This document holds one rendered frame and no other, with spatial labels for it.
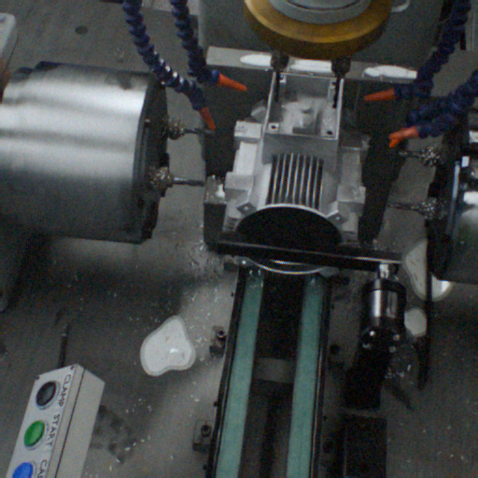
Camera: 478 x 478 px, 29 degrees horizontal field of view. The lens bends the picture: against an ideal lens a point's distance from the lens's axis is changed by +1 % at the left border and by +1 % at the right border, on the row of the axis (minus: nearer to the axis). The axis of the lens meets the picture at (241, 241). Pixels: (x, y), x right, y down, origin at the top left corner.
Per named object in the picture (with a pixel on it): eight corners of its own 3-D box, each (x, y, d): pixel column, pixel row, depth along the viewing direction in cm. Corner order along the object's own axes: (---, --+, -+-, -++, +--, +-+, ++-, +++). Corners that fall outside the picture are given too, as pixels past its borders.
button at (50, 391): (49, 389, 109) (37, 383, 108) (66, 385, 107) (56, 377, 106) (42, 413, 107) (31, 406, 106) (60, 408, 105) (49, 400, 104)
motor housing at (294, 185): (238, 174, 147) (241, 86, 132) (355, 186, 146) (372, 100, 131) (221, 273, 135) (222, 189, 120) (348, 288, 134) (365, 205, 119)
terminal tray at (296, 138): (268, 108, 135) (271, 71, 129) (340, 115, 134) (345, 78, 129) (259, 167, 128) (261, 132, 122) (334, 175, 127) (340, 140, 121)
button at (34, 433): (37, 428, 106) (26, 422, 105) (55, 424, 104) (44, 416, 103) (30, 453, 104) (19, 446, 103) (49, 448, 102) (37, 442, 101)
